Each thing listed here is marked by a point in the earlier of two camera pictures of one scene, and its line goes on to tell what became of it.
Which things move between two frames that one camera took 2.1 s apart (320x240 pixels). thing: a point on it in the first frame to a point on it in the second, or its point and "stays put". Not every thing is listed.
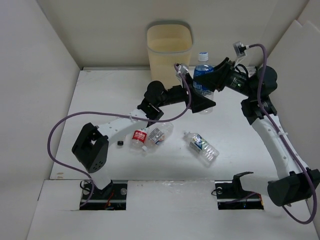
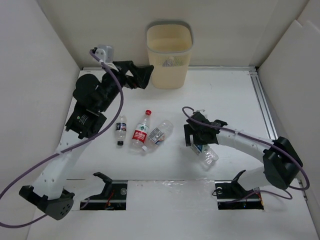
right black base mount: [231, 196] stays put
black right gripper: [215, 80] to [188, 130]
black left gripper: [198, 101] to [141, 74]
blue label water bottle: [202, 68] to [170, 62]
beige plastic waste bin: [168, 45] stays put
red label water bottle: [139, 138] stays put
